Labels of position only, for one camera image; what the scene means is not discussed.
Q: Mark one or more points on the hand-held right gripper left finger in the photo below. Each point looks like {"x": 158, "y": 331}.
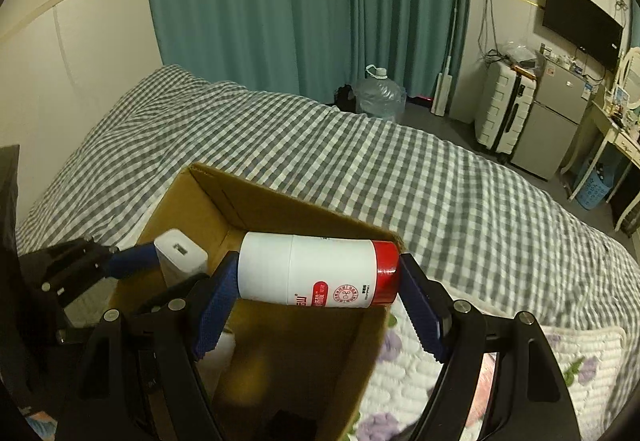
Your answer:
{"x": 216, "y": 316}

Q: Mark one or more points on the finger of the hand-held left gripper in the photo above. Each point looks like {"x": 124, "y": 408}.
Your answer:
{"x": 131, "y": 262}

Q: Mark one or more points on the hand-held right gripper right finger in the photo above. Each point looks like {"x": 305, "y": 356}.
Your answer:
{"x": 421, "y": 316}

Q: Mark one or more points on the white power bank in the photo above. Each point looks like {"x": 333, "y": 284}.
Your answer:
{"x": 177, "y": 257}

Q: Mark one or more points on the brown cardboard box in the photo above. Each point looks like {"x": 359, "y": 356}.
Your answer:
{"x": 300, "y": 361}

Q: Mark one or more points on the white bottle with red cap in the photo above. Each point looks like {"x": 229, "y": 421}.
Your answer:
{"x": 310, "y": 268}

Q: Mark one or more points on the white floral quilt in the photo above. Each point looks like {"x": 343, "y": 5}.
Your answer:
{"x": 400, "y": 386}

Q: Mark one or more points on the grey checkered bed sheet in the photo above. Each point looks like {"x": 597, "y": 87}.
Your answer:
{"x": 350, "y": 161}

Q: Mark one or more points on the blue plastic basket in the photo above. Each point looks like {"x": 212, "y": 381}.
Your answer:
{"x": 595, "y": 186}

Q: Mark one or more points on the white suitcase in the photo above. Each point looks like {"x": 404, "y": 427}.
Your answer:
{"x": 500, "y": 111}

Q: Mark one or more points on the large clear water jug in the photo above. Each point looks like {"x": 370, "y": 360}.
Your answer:
{"x": 379, "y": 96}

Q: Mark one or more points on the white flat mop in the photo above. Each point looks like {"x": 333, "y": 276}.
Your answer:
{"x": 442, "y": 86}

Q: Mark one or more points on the black bag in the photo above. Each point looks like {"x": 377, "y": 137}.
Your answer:
{"x": 345, "y": 97}

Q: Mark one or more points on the silver small fridge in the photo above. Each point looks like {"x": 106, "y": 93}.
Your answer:
{"x": 550, "y": 121}

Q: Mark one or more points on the white vanity desk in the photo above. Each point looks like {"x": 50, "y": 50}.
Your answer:
{"x": 607, "y": 131}

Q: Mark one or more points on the clear plastic bag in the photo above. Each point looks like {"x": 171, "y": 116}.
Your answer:
{"x": 517, "y": 52}

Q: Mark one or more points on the teal curtain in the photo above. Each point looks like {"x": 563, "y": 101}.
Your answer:
{"x": 250, "y": 6}
{"x": 410, "y": 1}

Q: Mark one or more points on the oval white-framed mirror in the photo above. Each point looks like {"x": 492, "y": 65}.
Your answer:
{"x": 631, "y": 73}

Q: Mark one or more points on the black wall television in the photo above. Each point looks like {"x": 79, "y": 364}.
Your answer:
{"x": 580, "y": 21}

